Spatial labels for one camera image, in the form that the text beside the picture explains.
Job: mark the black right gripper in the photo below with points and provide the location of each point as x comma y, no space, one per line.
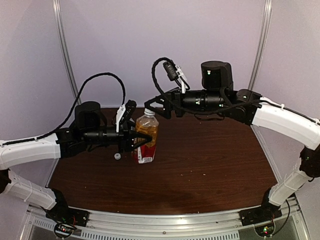
168,103

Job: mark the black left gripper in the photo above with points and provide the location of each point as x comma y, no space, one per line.
126,135

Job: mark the amber tea bottle red label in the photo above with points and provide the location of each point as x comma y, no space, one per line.
147,126

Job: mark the white water bottle cap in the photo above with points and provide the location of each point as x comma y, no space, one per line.
117,156

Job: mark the white tea bottle cap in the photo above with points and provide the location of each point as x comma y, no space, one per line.
149,112

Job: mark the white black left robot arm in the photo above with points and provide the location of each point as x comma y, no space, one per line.
89,128

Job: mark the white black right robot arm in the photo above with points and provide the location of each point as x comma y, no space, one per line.
219,99

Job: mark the left circuit board with leds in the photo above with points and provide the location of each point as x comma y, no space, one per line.
62,230

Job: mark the circuit board with leds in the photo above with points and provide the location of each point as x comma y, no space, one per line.
265,230
62,230

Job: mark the right circuit board with leds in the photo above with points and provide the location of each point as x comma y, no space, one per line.
265,230

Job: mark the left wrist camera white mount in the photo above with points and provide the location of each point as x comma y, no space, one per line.
124,113

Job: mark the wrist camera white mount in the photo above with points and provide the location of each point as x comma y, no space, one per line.
124,113
175,74

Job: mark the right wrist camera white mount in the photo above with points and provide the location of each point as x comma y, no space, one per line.
175,74

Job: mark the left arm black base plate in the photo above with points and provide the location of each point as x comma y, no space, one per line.
68,215

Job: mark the right aluminium corner post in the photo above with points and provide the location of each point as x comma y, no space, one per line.
264,32

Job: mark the aluminium corner post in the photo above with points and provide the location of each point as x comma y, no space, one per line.
56,5
264,32

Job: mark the left aluminium corner post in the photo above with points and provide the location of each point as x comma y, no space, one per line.
56,5

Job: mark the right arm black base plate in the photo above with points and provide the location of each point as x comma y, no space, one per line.
257,215

